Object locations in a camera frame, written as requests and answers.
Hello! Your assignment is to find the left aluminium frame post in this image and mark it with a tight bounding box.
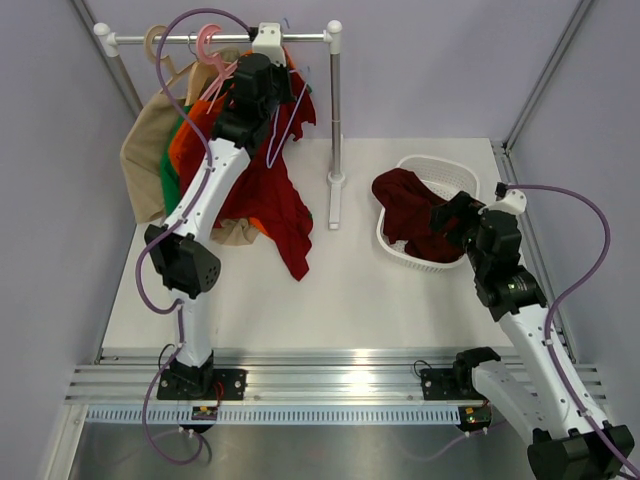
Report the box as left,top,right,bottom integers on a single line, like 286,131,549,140
69,0,143,117

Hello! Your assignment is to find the beige t shirt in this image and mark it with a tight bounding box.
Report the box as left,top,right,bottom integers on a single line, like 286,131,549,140
120,45,261,247

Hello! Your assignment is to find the white and chrome clothes rack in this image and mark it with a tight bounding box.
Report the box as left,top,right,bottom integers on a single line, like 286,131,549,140
108,20,346,231

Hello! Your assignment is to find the pink plastic hanger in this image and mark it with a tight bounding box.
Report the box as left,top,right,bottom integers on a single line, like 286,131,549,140
189,24,239,114

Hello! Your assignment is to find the aluminium table edge rail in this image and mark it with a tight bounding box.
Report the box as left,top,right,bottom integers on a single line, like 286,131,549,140
63,344,609,404

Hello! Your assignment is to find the beige plastic hanger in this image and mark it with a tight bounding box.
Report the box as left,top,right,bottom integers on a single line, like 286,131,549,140
143,25,196,98

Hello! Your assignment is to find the white slotted cable duct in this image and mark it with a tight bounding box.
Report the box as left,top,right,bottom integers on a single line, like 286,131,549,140
87,405,461,426

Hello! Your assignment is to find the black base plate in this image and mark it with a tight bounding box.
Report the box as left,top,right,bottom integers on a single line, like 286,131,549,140
156,366,246,434
413,364,502,435

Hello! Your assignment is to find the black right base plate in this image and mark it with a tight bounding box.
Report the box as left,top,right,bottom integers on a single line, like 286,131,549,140
413,364,502,435

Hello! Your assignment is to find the white perforated plastic basket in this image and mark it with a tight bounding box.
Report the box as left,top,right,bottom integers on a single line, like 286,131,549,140
375,154,480,273

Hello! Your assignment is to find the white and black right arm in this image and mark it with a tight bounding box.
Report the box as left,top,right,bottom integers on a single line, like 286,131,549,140
429,184,639,479

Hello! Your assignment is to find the red t shirt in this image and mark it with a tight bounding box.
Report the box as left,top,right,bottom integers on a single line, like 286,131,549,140
162,72,316,281

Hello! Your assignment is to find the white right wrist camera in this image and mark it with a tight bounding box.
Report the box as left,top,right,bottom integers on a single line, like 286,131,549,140
488,182,527,216

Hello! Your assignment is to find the aluminium corner frame post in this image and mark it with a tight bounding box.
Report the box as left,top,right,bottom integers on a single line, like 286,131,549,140
501,0,598,154

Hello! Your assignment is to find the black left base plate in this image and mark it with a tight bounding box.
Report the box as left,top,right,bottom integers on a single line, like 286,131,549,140
156,366,246,434

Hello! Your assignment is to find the dark maroon t shirt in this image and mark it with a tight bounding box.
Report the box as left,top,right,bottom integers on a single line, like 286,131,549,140
371,168,463,264

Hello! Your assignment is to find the orange t shirt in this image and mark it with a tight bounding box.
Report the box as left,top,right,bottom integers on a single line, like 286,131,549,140
161,80,302,238

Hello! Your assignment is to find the light blue wire hanger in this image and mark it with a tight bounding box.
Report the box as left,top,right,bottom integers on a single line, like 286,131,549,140
265,51,311,169

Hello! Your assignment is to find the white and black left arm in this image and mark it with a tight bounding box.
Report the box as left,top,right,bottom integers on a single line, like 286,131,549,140
144,50,294,400

